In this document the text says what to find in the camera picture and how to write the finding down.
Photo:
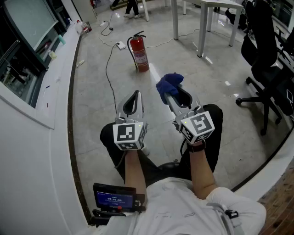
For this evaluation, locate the white power strip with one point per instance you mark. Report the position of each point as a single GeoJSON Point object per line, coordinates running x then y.
{"type": "Point", "coordinates": [121, 45]}

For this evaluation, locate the white table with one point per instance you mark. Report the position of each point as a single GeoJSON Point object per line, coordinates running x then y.
{"type": "Point", "coordinates": [203, 25]}

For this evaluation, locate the black screen device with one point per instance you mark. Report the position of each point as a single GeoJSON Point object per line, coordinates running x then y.
{"type": "Point", "coordinates": [114, 198]}

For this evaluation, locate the red fire extinguisher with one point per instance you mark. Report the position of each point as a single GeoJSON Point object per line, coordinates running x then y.
{"type": "Point", "coordinates": [140, 55]}

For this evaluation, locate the person's black trousers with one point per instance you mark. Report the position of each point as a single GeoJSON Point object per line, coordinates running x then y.
{"type": "Point", "coordinates": [213, 147]}

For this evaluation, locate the green bottle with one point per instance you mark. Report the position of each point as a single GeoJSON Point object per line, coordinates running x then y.
{"type": "Point", "coordinates": [62, 39]}

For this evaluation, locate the clear jar with red label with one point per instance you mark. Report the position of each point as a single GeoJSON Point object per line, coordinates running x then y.
{"type": "Point", "coordinates": [87, 27]}

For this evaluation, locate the clear plastic bottle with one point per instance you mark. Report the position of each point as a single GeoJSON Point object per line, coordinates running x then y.
{"type": "Point", "coordinates": [79, 27]}

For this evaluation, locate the blue cloth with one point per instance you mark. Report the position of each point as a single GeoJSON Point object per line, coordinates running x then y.
{"type": "Point", "coordinates": [168, 83]}

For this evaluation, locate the person's white shirt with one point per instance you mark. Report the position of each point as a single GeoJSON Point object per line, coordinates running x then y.
{"type": "Point", "coordinates": [179, 211]}

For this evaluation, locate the person's left forearm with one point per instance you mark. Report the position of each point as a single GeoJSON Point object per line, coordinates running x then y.
{"type": "Point", "coordinates": [135, 169]}

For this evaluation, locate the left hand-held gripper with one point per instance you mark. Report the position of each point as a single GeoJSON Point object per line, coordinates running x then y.
{"type": "Point", "coordinates": [129, 135]}

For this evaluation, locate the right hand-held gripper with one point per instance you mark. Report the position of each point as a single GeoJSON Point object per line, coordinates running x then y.
{"type": "Point", "coordinates": [198, 125]}

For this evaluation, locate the person's right forearm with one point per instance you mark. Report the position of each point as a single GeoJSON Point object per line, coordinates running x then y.
{"type": "Point", "coordinates": [202, 172]}

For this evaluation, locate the black office chair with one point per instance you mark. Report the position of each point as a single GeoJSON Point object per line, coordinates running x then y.
{"type": "Point", "coordinates": [264, 50]}

